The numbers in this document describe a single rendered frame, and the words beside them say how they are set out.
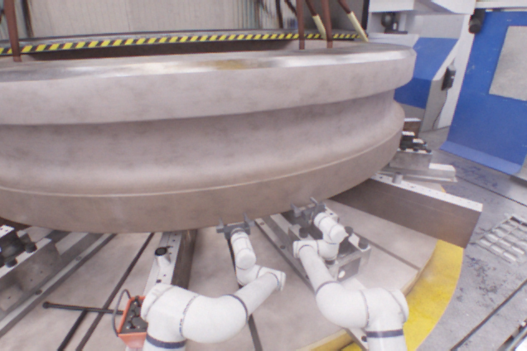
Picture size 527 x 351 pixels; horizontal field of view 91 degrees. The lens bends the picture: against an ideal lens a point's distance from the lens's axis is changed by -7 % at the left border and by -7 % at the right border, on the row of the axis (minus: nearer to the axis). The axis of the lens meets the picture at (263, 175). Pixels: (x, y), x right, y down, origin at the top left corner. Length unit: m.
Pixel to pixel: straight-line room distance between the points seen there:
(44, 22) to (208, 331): 4.14
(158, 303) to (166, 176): 0.92
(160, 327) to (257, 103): 1.06
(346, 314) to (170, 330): 0.53
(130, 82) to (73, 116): 0.34
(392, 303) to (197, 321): 0.60
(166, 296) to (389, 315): 0.68
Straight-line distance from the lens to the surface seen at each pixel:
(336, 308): 0.99
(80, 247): 2.66
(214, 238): 2.50
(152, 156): 1.67
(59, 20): 4.47
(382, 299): 1.03
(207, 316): 0.82
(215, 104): 1.41
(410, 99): 6.77
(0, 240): 2.32
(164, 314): 0.87
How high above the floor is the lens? 1.89
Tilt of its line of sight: 27 degrees down
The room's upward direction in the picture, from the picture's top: 1 degrees counter-clockwise
